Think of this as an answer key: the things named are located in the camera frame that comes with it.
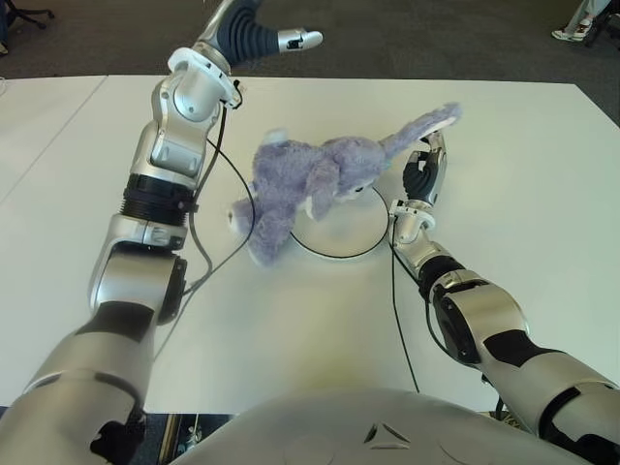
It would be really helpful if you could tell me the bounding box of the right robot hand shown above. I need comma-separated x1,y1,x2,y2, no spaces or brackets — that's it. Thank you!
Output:
400,129,448,207

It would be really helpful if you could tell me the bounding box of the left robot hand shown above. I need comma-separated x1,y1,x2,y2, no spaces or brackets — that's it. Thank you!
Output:
193,0,325,72

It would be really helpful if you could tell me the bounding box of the purple plush bunny doll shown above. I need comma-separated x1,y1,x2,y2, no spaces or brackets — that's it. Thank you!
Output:
226,101,464,268

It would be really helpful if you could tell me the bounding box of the white plate with black rim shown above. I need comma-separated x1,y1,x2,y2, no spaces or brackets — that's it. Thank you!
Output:
289,183,391,263

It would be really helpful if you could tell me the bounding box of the seated person in light trousers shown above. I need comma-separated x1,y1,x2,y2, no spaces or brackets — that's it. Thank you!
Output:
550,0,620,43

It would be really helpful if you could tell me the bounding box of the person in white shoe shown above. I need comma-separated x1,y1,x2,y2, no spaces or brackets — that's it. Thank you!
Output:
0,0,11,55

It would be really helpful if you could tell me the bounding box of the dark patterned sneaker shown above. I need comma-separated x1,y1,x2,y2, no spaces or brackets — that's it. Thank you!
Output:
488,410,529,432

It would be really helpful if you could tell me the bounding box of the silver robot torso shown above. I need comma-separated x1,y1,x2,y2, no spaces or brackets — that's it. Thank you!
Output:
169,385,597,465

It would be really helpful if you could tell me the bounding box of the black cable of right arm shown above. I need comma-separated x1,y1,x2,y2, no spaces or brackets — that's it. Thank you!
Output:
387,217,508,422

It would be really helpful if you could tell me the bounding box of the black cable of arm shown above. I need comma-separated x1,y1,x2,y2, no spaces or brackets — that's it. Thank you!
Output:
387,217,508,422
149,108,258,359

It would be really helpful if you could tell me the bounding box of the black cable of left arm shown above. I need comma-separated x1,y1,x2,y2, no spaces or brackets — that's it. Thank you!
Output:
149,108,258,359

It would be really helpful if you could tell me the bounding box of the metal support frame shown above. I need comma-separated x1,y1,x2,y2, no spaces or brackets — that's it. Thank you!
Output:
164,412,241,459

